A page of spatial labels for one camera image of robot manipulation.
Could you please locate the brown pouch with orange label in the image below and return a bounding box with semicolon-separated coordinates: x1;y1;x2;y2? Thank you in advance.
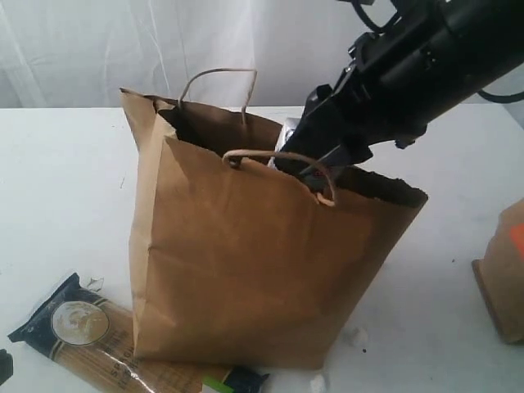
472;201;523;344

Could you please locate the brown paper shopping bag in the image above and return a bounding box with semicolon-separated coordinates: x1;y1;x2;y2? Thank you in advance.
120;89;427;369

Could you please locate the small white milk carton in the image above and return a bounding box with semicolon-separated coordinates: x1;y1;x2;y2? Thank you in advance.
267;117;300;169

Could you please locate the white backdrop curtain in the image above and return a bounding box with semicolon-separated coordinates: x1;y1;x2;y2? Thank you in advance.
0;0;524;111

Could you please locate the spaghetti packet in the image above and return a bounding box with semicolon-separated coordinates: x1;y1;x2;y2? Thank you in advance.
7;273;269;393

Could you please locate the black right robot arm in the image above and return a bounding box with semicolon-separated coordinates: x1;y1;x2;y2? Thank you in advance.
273;1;523;188

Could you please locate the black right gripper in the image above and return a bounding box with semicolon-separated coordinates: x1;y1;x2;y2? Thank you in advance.
281;30;446;174

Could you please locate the white crumpled ball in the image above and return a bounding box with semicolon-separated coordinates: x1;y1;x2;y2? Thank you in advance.
309;369;328;392
345;327;368;348

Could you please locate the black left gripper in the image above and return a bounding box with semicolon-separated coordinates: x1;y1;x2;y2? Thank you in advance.
0;349;13;377

